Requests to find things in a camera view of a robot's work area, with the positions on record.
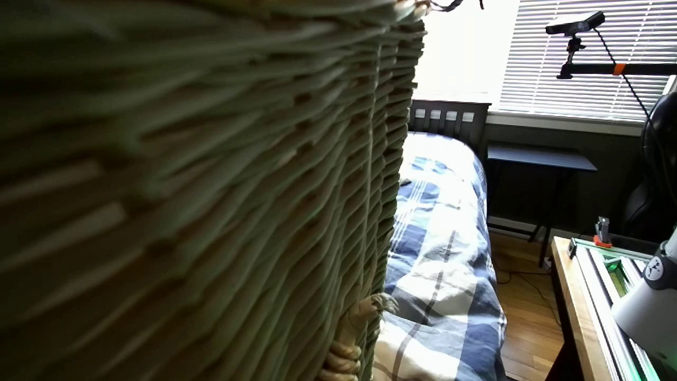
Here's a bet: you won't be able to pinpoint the woven wicker washing basket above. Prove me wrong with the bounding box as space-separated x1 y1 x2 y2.
0 0 428 381

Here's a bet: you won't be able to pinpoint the dark wooden bed headboard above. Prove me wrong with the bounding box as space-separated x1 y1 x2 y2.
410 100 488 158

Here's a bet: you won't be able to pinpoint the blue white plaid bedsheet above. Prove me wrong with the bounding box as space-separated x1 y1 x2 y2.
372 131 509 381

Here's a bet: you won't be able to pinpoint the dark blue side table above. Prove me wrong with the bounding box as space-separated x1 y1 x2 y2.
484 143 597 260

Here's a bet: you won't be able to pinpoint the small red grey clamp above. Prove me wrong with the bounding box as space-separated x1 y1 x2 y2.
593 215 612 248

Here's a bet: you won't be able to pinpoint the green white board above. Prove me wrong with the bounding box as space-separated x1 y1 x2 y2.
569 238 677 381

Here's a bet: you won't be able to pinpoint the light wooden desk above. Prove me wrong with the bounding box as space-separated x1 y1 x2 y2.
549 234 619 381

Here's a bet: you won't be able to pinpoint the black office chair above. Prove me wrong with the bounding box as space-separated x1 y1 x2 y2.
623 92 677 241

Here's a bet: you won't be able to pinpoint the white desk lamp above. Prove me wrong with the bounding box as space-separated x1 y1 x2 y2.
612 228 677 369

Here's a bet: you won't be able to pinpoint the white window blinds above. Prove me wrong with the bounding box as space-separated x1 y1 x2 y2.
498 0 677 123

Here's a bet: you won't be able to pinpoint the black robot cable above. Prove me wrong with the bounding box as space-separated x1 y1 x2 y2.
426 0 486 14

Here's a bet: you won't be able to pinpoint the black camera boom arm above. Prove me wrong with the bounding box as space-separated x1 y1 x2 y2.
557 36 677 77

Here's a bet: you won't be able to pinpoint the black camera on mount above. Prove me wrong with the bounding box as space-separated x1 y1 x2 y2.
546 10 605 36

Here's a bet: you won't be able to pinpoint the black camera cable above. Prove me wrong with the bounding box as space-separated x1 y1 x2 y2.
593 28 651 123

